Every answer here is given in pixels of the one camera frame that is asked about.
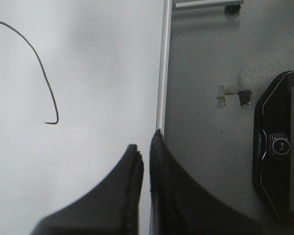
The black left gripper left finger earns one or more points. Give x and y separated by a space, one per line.
110 208

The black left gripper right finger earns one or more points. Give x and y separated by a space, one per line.
182 207

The black control pendant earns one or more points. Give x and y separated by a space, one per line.
273 148

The clear tape scraps on table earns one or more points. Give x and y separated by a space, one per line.
240 91

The white whiteboard with aluminium frame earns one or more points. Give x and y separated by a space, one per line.
78 84

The aluminium frame with caster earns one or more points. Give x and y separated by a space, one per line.
201 4

